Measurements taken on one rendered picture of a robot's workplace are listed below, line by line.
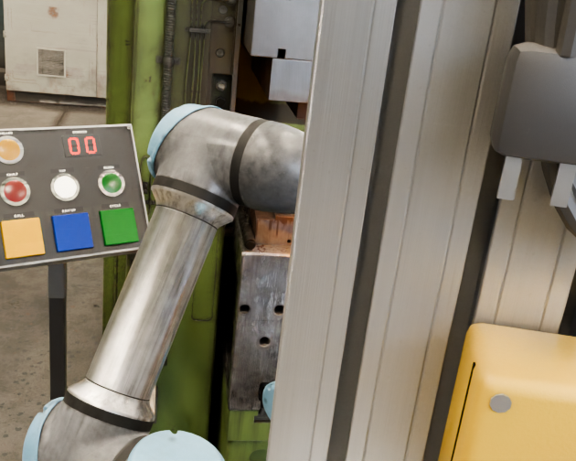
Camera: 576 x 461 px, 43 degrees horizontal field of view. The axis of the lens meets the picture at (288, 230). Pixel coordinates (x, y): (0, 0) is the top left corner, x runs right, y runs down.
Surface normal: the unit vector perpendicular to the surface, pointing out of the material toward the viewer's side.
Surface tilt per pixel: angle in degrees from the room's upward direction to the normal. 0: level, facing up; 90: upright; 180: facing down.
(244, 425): 90
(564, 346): 0
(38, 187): 60
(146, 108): 90
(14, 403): 0
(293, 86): 90
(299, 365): 90
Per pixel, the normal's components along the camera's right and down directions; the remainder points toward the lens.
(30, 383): 0.11, -0.93
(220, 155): -0.42, -0.03
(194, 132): -0.31, -0.37
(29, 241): 0.52, -0.15
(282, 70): 0.15, 0.37
